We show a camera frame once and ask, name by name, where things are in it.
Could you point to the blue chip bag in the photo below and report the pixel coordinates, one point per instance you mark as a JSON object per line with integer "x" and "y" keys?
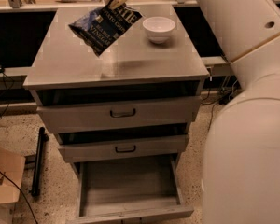
{"x": 101, "y": 27}

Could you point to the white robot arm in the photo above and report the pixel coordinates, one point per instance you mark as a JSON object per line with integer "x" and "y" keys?
{"x": 241, "y": 160}

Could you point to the grey drawer cabinet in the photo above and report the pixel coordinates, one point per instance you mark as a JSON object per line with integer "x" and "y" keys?
{"x": 67, "y": 72}

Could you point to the grey top drawer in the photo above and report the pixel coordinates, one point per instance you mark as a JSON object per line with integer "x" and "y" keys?
{"x": 96, "y": 117}

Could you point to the grey middle drawer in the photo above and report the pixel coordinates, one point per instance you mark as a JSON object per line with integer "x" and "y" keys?
{"x": 100, "y": 151}

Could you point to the grey open bottom drawer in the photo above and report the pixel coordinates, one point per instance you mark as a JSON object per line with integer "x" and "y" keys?
{"x": 138, "y": 190}

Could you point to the white ceramic bowl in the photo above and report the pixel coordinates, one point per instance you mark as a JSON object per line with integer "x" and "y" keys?
{"x": 158, "y": 29}

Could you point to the black metal bar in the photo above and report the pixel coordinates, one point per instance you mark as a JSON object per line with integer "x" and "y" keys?
{"x": 38, "y": 162}

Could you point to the brown cardboard box left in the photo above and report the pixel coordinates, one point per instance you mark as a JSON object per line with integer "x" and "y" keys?
{"x": 11, "y": 173}

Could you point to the black top drawer handle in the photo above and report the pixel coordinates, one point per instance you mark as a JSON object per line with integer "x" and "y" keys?
{"x": 122, "y": 114}

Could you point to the black drawer handle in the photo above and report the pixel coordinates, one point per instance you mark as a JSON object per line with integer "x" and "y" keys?
{"x": 122, "y": 114}
{"x": 125, "y": 149}

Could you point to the black middle drawer handle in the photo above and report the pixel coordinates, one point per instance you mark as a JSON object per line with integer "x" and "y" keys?
{"x": 125, "y": 149}

